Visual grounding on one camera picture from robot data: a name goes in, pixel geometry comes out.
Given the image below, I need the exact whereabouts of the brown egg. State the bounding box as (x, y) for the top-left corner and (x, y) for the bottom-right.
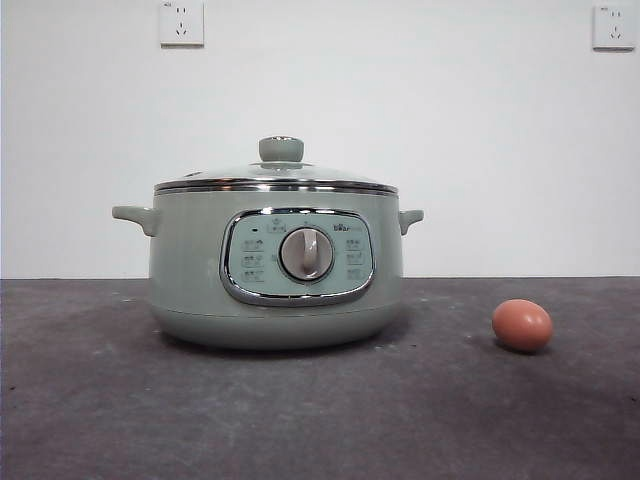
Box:
(491, 298), (554, 354)

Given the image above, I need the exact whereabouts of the glass lid with green knob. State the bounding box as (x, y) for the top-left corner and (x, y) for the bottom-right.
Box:
(153, 135), (400, 197)

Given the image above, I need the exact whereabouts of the white wall socket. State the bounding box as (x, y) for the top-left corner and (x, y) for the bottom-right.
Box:
(592, 4), (637, 52)
(159, 0), (206, 49)

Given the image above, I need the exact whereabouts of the sage green electric pot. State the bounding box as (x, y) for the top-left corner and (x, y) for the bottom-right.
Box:
(111, 187), (425, 350)

